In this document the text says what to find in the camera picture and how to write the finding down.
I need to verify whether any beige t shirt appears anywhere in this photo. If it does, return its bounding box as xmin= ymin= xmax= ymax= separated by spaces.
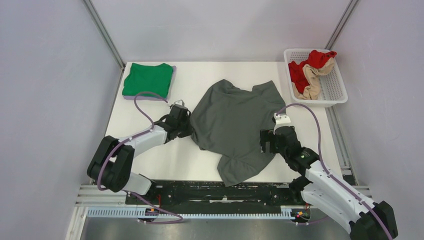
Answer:
xmin=292 ymin=57 xmax=336 ymax=100

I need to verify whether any folded green t shirt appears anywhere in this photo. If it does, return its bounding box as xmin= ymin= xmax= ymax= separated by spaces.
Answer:
xmin=121 ymin=62 xmax=174 ymax=100

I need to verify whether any white slotted cable duct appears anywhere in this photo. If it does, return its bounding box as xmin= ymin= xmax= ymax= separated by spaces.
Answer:
xmin=86 ymin=206 xmax=297 ymax=220

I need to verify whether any right aluminium frame post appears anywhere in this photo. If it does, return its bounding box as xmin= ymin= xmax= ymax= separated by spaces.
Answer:
xmin=325 ymin=0 xmax=360 ymax=50

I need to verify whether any dark grey t shirt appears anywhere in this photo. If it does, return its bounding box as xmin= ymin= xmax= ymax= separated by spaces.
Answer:
xmin=190 ymin=79 xmax=286 ymax=187

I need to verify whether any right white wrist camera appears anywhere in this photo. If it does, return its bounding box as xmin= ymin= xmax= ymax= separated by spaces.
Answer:
xmin=273 ymin=112 xmax=291 ymax=129

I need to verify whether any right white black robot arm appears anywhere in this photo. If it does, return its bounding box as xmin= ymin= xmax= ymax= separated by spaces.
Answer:
xmin=259 ymin=126 xmax=399 ymax=240

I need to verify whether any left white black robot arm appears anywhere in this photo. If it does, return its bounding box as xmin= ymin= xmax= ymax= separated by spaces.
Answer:
xmin=86 ymin=101 xmax=193 ymax=204

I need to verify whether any aluminium frame post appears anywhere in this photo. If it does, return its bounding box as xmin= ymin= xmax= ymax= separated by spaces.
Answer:
xmin=82 ymin=0 xmax=126 ymax=72
xmin=325 ymin=0 xmax=360 ymax=50

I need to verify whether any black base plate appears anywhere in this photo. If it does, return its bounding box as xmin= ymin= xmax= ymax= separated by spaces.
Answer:
xmin=143 ymin=180 xmax=311 ymax=215

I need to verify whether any aluminium front rail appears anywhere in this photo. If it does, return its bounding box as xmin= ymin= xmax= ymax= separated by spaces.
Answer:
xmin=75 ymin=183 xmax=376 ymax=210

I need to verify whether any left aluminium frame post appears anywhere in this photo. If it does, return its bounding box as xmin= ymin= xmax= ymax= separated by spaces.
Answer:
xmin=82 ymin=0 xmax=126 ymax=72

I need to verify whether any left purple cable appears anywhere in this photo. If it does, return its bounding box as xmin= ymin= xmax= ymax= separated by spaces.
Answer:
xmin=96 ymin=91 xmax=185 ymax=226

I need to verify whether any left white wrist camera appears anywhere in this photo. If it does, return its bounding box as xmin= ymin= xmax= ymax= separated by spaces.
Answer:
xmin=173 ymin=99 xmax=185 ymax=107

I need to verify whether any white plastic basket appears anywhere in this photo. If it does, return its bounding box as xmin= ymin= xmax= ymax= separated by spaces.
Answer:
xmin=283 ymin=48 xmax=348 ymax=108

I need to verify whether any red t shirt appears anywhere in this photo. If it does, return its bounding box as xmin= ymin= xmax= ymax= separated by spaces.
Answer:
xmin=288 ymin=50 xmax=337 ymax=100

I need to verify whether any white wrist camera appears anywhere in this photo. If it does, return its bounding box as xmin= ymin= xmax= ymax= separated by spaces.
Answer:
xmin=273 ymin=112 xmax=291 ymax=129
xmin=173 ymin=99 xmax=185 ymax=107

